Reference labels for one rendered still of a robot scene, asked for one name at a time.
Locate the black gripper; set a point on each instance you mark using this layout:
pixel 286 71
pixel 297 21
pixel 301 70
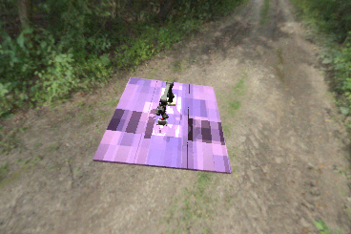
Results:
pixel 164 115

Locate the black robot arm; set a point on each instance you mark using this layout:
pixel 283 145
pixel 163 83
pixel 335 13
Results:
pixel 164 100

